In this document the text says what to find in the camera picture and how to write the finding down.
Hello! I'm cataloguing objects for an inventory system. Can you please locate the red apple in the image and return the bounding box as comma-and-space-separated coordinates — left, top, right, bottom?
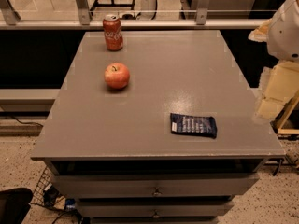
104, 63, 130, 90

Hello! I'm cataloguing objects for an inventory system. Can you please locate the grey drawer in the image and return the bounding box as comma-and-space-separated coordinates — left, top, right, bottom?
51, 173, 259, 199
77, 200, 234, 218

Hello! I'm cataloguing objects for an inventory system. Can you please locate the wire basket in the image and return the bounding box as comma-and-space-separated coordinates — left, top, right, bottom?
31, 168, 59, 208

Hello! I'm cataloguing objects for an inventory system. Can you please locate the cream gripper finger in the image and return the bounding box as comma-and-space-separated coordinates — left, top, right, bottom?
248, 19, 272, 42
255, 61, 299, 120

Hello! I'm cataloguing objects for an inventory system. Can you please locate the blue rxbar blueberry wrapper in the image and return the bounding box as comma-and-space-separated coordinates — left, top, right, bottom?
170, 113, 218, 139

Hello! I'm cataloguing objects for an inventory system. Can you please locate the grey top drawer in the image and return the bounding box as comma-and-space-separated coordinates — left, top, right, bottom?
51, 173, 259, 199

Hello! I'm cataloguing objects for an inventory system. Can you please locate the grey lower drawer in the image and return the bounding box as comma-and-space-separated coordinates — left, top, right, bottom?
77, 200, 234, 218

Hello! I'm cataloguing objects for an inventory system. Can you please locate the red coke can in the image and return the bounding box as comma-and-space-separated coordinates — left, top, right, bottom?
103, 14, 123, 51

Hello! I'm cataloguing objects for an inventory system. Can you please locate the black stand frame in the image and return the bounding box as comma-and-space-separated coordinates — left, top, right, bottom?
90, 0, 135, 12

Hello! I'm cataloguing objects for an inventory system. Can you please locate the black chair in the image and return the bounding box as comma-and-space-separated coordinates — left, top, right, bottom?
0, 188, 33, 224

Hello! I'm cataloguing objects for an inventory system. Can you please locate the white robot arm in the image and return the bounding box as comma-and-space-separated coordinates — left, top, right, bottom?
248, 0, 299, 119

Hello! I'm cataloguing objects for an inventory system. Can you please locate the metal railing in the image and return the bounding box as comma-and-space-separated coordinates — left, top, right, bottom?
0, 0, 272, 31

